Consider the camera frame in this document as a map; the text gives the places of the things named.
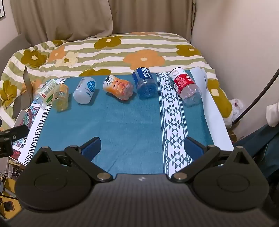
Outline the grey laptop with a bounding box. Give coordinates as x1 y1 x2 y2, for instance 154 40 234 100
13 65 33 119

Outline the white blue label cup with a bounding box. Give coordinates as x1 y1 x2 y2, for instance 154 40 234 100
73 76 96 104

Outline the red label cup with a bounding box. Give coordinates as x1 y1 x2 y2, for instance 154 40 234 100
168 67 202 106

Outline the grey headboard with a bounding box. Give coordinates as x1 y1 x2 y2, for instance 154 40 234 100
0 33 31 73

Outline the teal patterned tablecloth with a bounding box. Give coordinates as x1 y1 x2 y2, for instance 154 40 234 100
12 72 216 178

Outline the dark teal cloth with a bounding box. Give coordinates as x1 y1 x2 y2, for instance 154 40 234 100
234 124 279 182

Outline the black curved pole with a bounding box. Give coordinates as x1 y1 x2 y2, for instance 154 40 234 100
231 68 279 130

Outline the white cloth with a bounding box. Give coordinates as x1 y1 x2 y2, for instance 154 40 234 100
266 104 279 127

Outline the white plastic bag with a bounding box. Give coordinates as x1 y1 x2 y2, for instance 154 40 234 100
229 98 247 123

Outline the small yellow bottle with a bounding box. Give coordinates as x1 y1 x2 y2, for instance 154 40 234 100
52 84 69 112

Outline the white sheet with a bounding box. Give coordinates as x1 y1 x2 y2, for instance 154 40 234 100
190 66 235 151

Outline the flower print striped blanket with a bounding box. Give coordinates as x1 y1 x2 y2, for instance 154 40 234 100
0 32 233 129

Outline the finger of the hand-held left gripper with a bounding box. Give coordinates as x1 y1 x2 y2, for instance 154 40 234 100
0 125 29 141

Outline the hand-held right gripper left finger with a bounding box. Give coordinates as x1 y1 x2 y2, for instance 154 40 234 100
33 137 113 182

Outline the orange printed cup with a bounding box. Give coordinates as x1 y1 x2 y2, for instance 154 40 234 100
103 75 134 101

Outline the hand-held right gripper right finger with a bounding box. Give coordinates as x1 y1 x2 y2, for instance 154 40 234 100
171 137 253 183

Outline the beige curtain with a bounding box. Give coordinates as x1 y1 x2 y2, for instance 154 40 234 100
11 0 197 47

